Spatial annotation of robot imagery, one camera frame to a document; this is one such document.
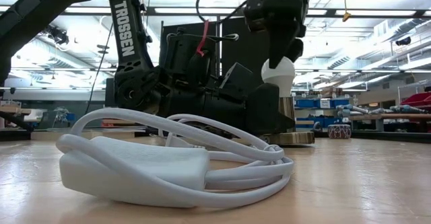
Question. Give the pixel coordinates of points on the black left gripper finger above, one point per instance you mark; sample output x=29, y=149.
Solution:
x=266, y=109

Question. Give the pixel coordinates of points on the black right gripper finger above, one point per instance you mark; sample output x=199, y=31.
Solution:
x=295, y=49
x=281, y=39

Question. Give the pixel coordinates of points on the white light bulb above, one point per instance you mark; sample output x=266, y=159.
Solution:
x=283, y=79

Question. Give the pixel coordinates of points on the brushed metal lamp base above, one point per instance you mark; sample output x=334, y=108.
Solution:
x=296, y=138

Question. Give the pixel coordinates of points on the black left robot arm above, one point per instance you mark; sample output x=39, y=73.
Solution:
x=123, y=29

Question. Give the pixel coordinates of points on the black partition screen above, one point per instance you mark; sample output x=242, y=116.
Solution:
x=249, y=49

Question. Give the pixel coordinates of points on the blue storage bins shelf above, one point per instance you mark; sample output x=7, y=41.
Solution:
x=304, y=103

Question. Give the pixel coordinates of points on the red tape tag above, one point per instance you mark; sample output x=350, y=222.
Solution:
x=202, y=37

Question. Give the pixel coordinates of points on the black monitor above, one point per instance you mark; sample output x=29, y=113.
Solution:
x=109, y=93

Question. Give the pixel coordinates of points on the black ceiling-hung device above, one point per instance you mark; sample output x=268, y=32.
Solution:
x=403, y=41
x=58, y=35

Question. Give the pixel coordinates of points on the wooden workbench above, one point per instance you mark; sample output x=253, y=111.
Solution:
x=387, y=116

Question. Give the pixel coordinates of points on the red storage bin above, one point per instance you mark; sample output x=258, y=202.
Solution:
x=417, y=99

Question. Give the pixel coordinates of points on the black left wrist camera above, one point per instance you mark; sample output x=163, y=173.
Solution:
x=237, y=77

